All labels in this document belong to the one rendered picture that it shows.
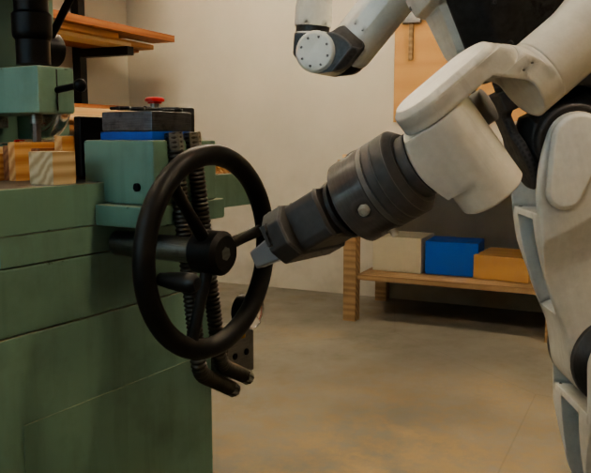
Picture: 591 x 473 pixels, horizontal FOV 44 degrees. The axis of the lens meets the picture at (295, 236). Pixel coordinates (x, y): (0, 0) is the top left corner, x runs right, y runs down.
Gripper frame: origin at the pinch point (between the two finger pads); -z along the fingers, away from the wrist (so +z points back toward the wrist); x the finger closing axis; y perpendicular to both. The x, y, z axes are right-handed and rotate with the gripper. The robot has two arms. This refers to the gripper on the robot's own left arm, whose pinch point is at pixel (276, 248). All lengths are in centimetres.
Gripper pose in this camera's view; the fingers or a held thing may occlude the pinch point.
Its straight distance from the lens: 80.2
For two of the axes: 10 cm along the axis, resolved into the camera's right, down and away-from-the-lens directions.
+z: 7.4, -4.4, -5.2
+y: -4.1, -9.0, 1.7
